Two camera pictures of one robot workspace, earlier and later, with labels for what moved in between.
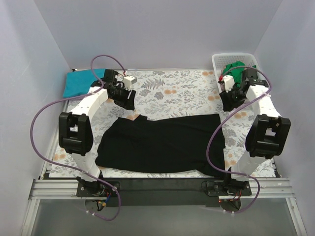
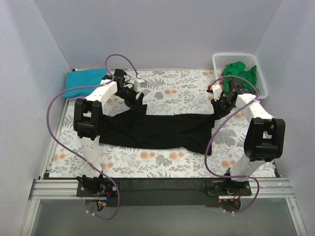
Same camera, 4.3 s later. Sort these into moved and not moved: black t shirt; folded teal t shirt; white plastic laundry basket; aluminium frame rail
Moved: black t shirt
Not moved: folded teal t shirt; aluminium frame rail; white plastic laundry basket
